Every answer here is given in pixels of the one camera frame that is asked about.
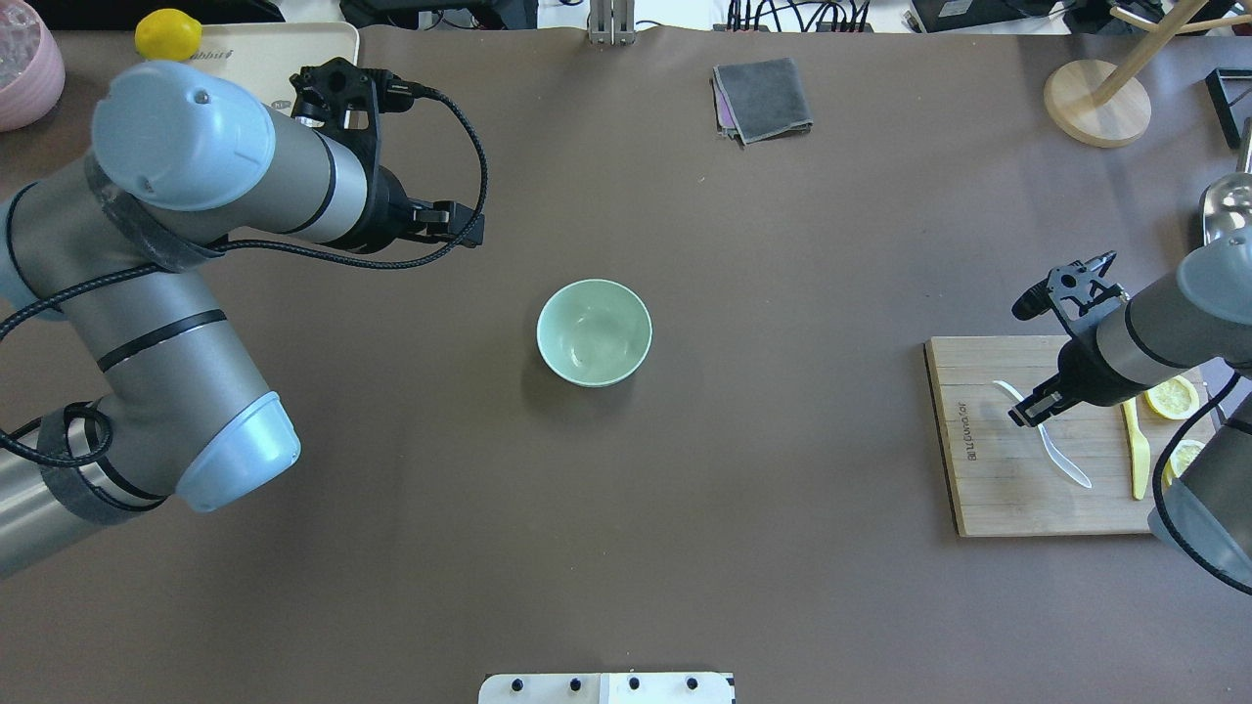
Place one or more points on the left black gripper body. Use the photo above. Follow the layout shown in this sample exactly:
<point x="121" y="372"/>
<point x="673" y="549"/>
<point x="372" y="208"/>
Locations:
<point x="388" y="208"/>

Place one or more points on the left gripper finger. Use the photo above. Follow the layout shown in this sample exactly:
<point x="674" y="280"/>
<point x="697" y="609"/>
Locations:
<point x="395" y="94"/>
<point x="442" y="221"/>

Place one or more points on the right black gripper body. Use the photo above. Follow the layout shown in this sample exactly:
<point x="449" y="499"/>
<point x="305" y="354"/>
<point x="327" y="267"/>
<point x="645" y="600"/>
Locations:
<point x="1080" y="376"/>

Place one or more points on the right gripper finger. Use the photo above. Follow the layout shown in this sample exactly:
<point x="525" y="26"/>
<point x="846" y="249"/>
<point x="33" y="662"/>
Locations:
<point x="1044" y="402"/>

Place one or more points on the white ceramic spoon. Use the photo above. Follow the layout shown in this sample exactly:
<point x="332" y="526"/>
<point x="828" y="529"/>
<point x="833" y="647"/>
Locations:
<point x="1060" y="461"/>

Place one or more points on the light green bowl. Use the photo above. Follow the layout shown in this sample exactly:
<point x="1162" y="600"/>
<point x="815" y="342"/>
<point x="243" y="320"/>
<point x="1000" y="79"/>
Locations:
<point x="594" y="333"/>

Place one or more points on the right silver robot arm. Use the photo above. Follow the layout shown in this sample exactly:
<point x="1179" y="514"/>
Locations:
<point x="1121" y="347"/>

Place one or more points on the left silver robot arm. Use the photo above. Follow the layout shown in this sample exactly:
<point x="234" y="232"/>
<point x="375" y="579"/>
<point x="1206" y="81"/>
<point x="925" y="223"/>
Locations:
<point x="183" y="168"/>

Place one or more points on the pink ribbed bowl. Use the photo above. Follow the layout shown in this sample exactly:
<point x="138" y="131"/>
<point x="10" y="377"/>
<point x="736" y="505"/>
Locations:
<point x="33" y="74"/>

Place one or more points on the cream rabbit tray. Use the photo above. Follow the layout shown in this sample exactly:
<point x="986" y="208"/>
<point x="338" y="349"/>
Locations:
<point x="261" y="57"/>

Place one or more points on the bamboo cutting board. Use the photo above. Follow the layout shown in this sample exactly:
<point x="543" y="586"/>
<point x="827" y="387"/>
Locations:
<point x="1003" y="483"/>

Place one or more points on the yellow plastic knife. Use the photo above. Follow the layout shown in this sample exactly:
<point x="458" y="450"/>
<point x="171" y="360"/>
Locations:
<point x="1140" y="453"/>

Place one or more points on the upper lemon slice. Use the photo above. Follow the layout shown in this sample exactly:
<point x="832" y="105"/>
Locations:
<point x="1174" y="399"/>

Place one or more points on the lemon slice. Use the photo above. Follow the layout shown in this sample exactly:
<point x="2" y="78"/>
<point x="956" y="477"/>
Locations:
<point x="1180" y="459"/>
<point x="1174" y="399"/>

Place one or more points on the top lower lemon slice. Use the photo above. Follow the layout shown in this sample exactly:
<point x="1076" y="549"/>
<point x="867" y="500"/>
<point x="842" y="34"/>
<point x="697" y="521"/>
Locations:
<point x="1180" y="459"/>

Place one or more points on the metal scoop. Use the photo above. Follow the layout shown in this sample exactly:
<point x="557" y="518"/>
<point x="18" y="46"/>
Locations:
<point x="1226" y="203"/>

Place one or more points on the yellow lemon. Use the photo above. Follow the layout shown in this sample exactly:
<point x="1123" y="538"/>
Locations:
<point x="168" y="34"/>

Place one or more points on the wooden stand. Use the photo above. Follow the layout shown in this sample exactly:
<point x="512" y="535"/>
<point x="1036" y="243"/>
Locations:
<point x="1105" y="106"/>

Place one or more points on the grey folded cloth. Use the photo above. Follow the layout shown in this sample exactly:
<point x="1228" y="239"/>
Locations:
<point x="760" y="101"/>

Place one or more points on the grey metal bracket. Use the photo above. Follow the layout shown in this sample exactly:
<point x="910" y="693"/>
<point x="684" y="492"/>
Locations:
<point x="612" y="22"/>

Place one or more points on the black frame object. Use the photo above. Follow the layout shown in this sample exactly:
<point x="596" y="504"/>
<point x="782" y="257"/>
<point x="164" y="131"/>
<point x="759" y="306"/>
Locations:
<point x="1229" y="89"/>

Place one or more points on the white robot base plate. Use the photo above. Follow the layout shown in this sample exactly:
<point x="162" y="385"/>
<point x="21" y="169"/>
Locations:
<point x="671" y="686"/>

